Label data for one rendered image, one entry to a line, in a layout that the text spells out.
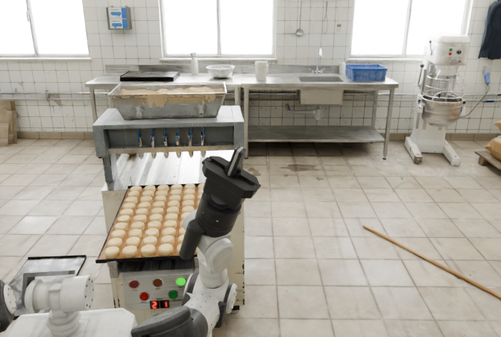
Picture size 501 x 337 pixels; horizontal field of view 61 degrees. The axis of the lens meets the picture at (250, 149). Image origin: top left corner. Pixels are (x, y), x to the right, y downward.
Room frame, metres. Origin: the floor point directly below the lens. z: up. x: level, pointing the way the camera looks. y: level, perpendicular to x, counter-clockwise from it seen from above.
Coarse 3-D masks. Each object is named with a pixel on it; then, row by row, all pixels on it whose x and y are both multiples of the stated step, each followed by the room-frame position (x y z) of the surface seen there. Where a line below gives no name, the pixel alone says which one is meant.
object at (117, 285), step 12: (132, 264) 1.29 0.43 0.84; (144, 264) 1.29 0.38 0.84; (156, 264) 1.29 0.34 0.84; (168, 264) 1.29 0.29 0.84; (180, 264) 1.29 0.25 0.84; (192, 264) 1.29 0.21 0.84; (120, 276) 1.24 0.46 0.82; (120, 288) 1.24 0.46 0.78; (120, 300) 1.24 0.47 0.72; (132, 312) 1.24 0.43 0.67; (144, 312) 1.25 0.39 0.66; (156, 312) 1.25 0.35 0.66
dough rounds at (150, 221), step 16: (128, 192) 1.76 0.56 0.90; (144, 192) 1.72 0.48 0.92; (160, 192) 1.72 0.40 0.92; (176, 192) 1.72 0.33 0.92; (192, 192) 1.72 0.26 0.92; (128, 208) 1.57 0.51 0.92; (144, 208) 1.57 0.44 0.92; (160, 208) 1.57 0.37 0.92; (176, 208) 1.57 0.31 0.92; (192, 208) 1.57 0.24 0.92; (128, 224) 1.47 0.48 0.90; (144, 224) 1.44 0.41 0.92; (160, 224) 1.44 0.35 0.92; (176, 224) 1.44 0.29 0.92; (112, 240) 1.32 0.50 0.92; (128, 240) 1.32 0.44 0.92; (144, 240) 1.32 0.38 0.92; (160, 240) 1.35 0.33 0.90; (176, 240) 1.35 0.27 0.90; (112, 256) 1.23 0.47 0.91; (128, 256) 1.24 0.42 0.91; (144, 256) 1.25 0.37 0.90
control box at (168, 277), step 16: (128, 272) 1.24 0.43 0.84; (144, 272) 1.24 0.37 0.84; (160, 272) 1.24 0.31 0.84; (176, 272) 1.24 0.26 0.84; (192, 272) 1.26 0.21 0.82; (128, 288) 1.22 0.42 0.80; (144, 288) 1.22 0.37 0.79; (160, 288) 1.22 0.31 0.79; (176, 288) 1.23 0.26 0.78; (128, 304) 1.21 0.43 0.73; (144, 304) 1.22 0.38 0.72; (160, 304) 1.22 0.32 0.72; (176, 304) 1.23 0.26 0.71
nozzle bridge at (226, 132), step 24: (120, 120) 2.00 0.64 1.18; (144, 120) 2.00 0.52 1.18; (168, 120) 2.00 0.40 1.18; (192, 120) 2.00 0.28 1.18; (216, 120) 2.00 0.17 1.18; (240, 120) 2.00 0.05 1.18; (96, 144) 1.91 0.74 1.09; (120, 144) 2.00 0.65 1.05; (144, 144) 2.01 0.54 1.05; (168, 144) 2.02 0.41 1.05; (192, 144) 2.02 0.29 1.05; (216, 144) 2.02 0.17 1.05; (240, 144) 1.97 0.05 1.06
